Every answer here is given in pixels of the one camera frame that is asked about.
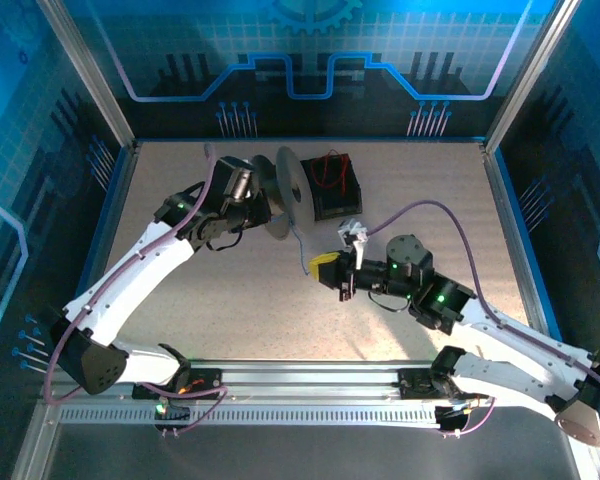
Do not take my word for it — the thin blue cable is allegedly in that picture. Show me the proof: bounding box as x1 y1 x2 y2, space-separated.
271 212 315 277

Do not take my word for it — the grey cable spool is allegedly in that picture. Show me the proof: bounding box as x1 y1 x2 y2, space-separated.
252 144 315 242

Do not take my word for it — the thin red cable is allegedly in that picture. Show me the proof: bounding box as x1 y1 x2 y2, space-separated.
309 148 354 194

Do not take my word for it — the black plastic bin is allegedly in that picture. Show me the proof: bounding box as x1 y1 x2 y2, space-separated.
299 155 365 225

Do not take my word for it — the blue table edge strip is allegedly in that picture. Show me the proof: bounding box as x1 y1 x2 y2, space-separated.
62 144 134 364
492 147 564 344

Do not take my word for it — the black connector box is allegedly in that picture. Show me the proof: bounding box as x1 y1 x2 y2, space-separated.
435 405 470 434
153 397 191 432

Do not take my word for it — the dark glossy front panel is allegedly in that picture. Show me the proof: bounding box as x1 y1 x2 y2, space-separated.
42 422 584 480

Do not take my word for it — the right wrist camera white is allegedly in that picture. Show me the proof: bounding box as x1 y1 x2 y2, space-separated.
336 218 369 257

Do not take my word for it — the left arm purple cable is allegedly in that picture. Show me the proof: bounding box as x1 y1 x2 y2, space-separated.
42 143 231 440

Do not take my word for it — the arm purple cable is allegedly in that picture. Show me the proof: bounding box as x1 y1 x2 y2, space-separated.
42 143 231 440
368 199 600 440

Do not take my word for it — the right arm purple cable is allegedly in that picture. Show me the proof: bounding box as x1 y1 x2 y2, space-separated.
368 199 600 440

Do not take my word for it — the aluminium front rail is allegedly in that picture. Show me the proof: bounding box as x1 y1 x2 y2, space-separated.
42 359 589 409

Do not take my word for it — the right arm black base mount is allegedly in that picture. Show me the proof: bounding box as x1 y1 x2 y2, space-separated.
397 367 491 401

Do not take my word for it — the white slotted cable duct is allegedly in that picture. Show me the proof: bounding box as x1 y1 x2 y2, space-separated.
58 405 579 427

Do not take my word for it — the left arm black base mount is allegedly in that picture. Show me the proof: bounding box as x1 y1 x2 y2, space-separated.
131 367 225 401

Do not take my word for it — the aluminium corner post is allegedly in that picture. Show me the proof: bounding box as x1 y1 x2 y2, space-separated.
482 0 581 154
34 0 139 149

